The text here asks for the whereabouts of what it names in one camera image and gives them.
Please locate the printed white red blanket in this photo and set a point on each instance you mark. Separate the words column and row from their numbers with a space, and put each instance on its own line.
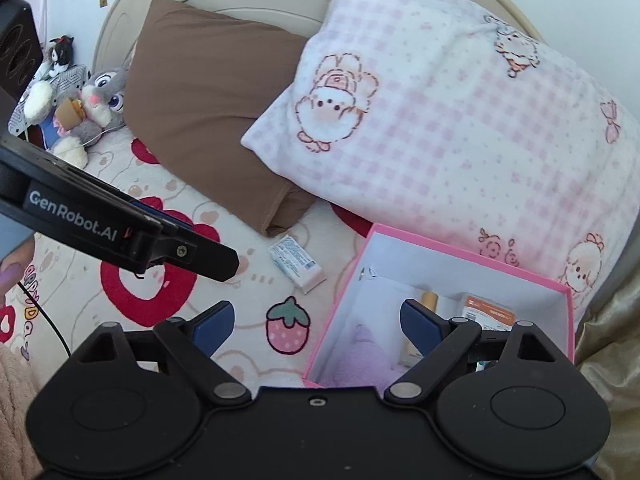
column 250, row 310

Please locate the pink box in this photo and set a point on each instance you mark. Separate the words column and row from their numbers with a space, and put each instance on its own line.
column 425, row 270

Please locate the purple fluffy cloth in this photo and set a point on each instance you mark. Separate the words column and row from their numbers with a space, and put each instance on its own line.
column 360, row 355

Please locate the beige fluffy blanket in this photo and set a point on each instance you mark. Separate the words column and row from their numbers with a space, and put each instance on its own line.
column 15, row 400

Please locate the brown pillow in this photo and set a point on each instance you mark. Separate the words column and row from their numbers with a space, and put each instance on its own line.
column 200, row 110

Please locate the grey patterned cushion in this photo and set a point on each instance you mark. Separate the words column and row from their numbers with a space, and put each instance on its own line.
column 70, row 77

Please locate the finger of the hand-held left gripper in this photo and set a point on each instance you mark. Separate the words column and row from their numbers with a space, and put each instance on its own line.
column 165, row 218
column 210, row 260

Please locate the beige foundation bottle gold cap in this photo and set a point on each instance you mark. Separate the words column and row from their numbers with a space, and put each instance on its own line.
column 429, row 302

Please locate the person's left hand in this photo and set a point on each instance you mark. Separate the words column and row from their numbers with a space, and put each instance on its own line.
column 12, row 272

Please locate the gold cloth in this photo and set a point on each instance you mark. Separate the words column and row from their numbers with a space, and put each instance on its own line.
column 615, row 370

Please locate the black speaker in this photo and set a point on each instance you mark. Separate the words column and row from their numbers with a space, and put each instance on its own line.
column 17, row 45

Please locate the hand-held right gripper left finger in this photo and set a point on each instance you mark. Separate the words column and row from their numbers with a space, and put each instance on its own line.
column 217, row 325

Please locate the pink checked pillow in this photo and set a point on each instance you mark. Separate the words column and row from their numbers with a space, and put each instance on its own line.
column 450, row 135

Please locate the orange white small box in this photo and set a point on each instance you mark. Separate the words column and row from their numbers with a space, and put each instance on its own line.
column 490, row 312

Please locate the grey bunny plush toy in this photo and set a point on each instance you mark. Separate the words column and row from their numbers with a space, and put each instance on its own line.
column 100, row 85

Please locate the small white packet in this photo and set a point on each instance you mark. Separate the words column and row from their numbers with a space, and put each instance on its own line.
column 295, row 260

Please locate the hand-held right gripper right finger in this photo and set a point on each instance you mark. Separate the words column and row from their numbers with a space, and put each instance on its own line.
column 420, row 327

